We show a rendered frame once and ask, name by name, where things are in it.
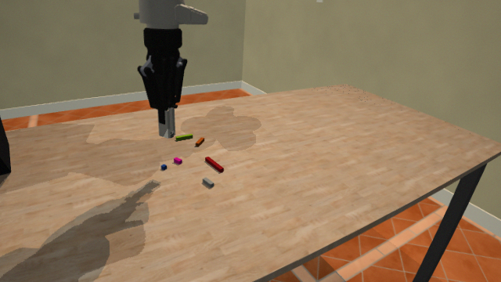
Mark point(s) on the orange rod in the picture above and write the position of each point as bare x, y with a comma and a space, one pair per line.
200, 141

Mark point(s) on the lime green rod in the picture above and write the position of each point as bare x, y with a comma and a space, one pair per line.
189, 136

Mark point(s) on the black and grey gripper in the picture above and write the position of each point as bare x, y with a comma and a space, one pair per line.
163, 61

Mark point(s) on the red rod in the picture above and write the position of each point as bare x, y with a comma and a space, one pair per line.
214, 164

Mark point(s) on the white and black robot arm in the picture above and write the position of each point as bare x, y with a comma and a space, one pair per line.
168, 14

